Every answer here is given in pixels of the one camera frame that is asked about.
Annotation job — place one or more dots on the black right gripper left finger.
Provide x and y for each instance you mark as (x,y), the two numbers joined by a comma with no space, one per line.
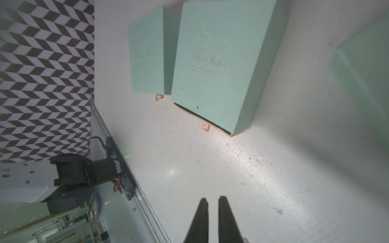
(199,228)

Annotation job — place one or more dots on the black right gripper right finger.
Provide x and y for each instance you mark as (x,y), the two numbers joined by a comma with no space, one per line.
(228,230)

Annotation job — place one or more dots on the mint green drawer jewelry box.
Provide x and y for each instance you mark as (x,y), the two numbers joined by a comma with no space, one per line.
(361,65)

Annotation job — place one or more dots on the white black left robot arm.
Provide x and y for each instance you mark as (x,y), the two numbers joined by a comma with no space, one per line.
(63,182)

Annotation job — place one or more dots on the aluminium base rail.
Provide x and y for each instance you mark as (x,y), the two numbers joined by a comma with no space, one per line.
(123,210)

